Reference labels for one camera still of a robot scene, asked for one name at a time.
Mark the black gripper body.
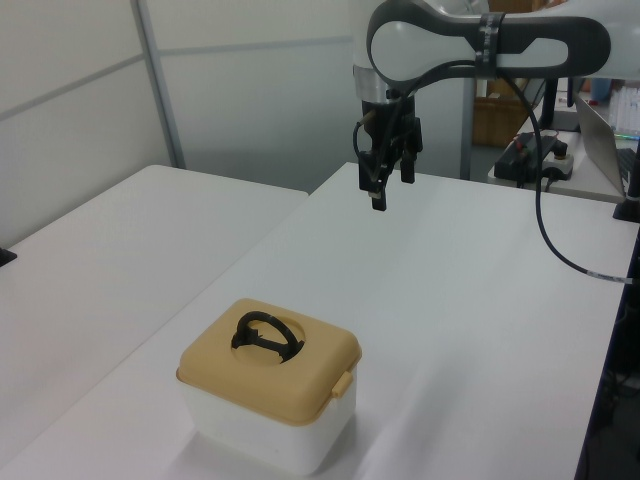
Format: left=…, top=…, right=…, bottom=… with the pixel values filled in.
left=360, top=96, right=426, bottom=163

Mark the tan plastic case lid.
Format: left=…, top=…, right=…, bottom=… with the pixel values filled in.
left=175, top=297, right=363, bottom=428

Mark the white plastic tool case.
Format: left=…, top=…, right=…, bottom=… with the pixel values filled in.
left=177, top=367, right=359, bottom=477

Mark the black control box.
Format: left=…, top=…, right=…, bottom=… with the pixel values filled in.
left=494, top=131, right=561, bottom=181

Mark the grey emergency stop button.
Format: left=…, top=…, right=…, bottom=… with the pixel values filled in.
left=542, top=141, right=576, bottom=182

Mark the grey background desk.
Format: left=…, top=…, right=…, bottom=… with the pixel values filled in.
left=486, top=127, right=632, bottom=205

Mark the grey laptop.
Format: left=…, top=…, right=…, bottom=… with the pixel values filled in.
left=571, top=89, right=640, bottom=198

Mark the blue container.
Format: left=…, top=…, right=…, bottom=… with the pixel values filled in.
left=591, top=77, right=614, bottom=104

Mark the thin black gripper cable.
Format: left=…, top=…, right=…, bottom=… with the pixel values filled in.
left=351, top=89, right=409, bottom=201

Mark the black cable strap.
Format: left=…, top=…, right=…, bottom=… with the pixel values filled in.
left=473, top=11, right=507, bottom=80

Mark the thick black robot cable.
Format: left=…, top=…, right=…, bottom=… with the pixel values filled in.
left=399, top=58, right=635, bottom=285

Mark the grey partition frame post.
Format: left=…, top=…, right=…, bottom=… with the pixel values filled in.
left=133, top=0, right=187, bottom=170

